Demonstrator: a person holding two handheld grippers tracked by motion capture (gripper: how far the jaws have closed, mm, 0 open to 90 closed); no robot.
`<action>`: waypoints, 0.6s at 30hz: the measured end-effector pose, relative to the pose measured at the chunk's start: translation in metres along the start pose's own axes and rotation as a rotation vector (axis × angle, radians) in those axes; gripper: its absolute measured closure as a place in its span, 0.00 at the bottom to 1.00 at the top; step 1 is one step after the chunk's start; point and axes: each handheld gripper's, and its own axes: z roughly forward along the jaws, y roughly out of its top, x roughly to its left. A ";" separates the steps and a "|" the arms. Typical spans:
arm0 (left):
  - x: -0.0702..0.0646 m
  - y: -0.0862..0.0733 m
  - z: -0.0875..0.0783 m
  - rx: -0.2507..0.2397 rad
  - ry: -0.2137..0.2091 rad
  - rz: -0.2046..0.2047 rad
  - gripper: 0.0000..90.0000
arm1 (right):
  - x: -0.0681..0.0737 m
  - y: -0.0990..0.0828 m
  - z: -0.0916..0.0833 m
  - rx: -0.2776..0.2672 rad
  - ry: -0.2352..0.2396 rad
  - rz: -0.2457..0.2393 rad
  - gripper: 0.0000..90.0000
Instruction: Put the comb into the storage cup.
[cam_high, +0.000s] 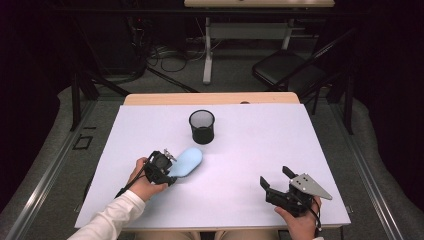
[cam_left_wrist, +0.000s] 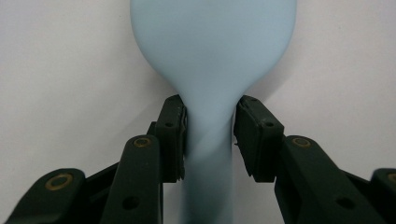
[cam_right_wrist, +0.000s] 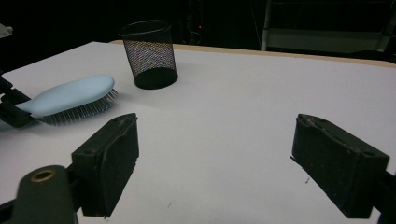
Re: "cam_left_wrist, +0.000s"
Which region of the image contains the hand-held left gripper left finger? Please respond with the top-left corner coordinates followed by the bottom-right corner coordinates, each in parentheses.
top-left (99, 94), bottom-right (189, 224)

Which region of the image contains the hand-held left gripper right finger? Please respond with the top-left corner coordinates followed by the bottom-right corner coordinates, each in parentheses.
top-left (233, 94), bottom-right (387, 224)

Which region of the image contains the light blue plastic scoop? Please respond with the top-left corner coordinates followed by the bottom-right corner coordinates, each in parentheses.
top-left (130, 0), bottom-right (297, 224)

